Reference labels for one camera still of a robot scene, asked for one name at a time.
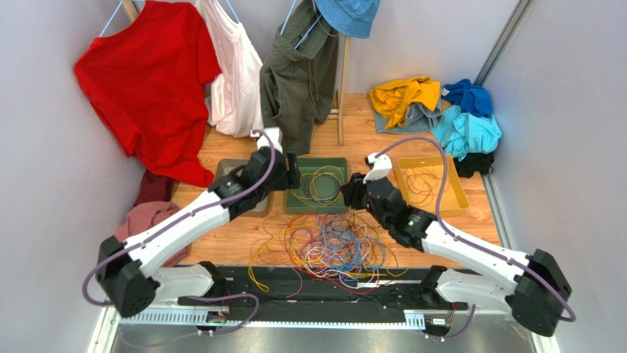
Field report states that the orange cable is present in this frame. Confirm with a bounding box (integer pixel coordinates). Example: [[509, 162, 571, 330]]
[[405, 163, 454, 209]]

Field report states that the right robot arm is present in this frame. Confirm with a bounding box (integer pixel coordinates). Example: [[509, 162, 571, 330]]
[[340, 173, 576, 337]]

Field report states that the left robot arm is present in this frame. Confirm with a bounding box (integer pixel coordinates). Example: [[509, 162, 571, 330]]
[[88, 146, 300, 318]]

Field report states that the green metal tray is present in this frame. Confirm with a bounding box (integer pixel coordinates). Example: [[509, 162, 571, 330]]
[[286, 157, 348, 215]]

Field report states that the tan metal tray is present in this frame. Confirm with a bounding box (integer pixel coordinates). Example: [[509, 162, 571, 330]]
[[216, 159, 273, 218]]

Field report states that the yellow plastic tray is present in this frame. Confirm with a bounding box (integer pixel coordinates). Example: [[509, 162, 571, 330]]
[[393, 155, 470, 218]]

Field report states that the white pink hanging garment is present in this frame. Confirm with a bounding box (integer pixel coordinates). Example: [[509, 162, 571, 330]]
[[196, 1, 263, 138]]

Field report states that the wooden clothes rack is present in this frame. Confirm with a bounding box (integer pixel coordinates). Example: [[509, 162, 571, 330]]
[[109, 1, 351, 146]]

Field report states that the grey crumpled cloth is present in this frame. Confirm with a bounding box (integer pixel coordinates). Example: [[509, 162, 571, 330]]
[[374, 100, 443, 135]]

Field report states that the olive green hanging garment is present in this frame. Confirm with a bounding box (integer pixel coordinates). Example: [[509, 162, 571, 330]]
[[260, 1, 339, 156]]

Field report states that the yellow crumpled cloth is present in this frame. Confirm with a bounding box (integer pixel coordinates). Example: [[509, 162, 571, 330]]
[[369, 76, 441, 129]]

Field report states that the cyan crumpled cloth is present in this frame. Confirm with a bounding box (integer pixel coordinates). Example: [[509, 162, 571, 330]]
[[431, 105, 502, 160]]

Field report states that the black crumpled cloth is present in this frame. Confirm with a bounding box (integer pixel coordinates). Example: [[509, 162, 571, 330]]
[[453, 152, 495, 178]]

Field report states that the maroon cloth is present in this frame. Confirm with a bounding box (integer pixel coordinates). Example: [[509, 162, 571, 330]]
[[133, 169, 175, 206]]

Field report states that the dusty pink crumpled cloth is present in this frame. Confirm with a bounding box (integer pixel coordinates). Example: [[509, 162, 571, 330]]
[[114, 202, 180, 242]]

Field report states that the dark blue crumpled cloth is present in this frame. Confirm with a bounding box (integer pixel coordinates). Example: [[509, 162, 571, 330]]
[[441, 79, 494, 117]]

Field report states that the red t-shirt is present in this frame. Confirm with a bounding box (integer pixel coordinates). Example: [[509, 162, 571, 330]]
[[74, 1, 222, 187]]

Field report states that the blue bucket hat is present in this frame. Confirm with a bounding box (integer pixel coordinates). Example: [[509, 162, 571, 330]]
[[315, 0, 380, 39]]

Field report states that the aluminium corner profile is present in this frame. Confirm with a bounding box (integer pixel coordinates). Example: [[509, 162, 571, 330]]
[[474, 0, 534, 86]]

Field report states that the grey coiled cable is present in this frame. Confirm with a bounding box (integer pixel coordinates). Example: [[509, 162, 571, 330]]
[[300, 169, 342, 206]]

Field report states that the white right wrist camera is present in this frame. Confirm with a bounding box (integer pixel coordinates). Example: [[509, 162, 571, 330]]
[[364, 152, 392, 184]]

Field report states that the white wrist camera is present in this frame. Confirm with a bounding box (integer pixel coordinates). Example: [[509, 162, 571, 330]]
[[364, 152, 392, 184], [250, 127, 283, 154]]

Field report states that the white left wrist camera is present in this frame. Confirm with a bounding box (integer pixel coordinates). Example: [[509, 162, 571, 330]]
[[250, 127, 283, 154]]

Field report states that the blue cable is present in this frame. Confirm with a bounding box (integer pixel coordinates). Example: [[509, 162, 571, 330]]
[[313, 210, 390, 275]]

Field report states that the white cable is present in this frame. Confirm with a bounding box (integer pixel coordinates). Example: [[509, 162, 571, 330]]
[[303, 244, 393, 290]]

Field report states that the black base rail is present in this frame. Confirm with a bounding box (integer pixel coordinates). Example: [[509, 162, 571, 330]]
[[208, 265, 470, 324]]

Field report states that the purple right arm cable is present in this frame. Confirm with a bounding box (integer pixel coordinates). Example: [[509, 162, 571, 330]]
[[375, 135, 578, 342]]

